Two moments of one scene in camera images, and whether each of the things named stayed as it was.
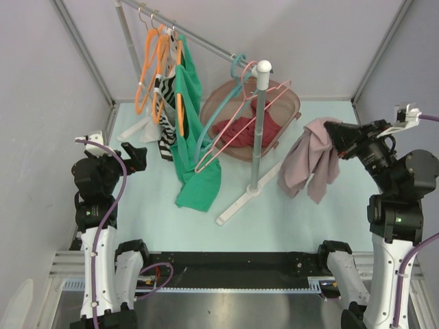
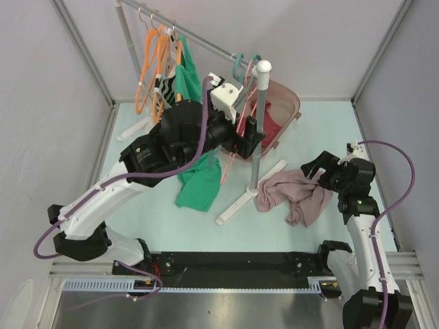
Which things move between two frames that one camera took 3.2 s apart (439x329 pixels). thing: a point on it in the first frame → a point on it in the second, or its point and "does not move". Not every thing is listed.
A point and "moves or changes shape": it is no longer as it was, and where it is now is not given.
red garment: [241, 131] does not move
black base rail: [236, 269] does not move
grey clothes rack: [260, 69] does not move
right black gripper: [343, 133] → [326, 160]
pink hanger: [250, 107] moves or changes shape
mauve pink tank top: [311, 155] → [307, 198]
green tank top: [197, 170] does not move
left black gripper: [137, 162] → [245, 144]
